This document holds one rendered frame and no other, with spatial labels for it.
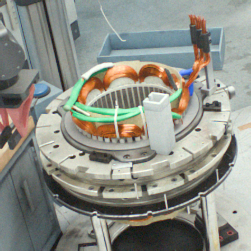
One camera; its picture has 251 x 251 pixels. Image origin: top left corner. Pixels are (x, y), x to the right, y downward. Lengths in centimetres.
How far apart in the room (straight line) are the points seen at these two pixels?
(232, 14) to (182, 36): 261
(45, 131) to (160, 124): 23
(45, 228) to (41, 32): 43
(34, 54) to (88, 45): 241
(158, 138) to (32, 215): 38
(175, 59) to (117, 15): 289
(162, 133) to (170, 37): 50
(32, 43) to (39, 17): 6
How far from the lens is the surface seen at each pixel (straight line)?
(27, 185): 130
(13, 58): 94
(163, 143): 104
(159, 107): 100
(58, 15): 155
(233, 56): 364
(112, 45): 153
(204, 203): 116
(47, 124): 118
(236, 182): 149
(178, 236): 138
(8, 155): 121
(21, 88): 102
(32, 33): 154
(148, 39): 150
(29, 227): 132
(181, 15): 415
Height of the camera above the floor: 170
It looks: 32 degrees down
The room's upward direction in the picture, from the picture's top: 11 degrees counter-clockwise
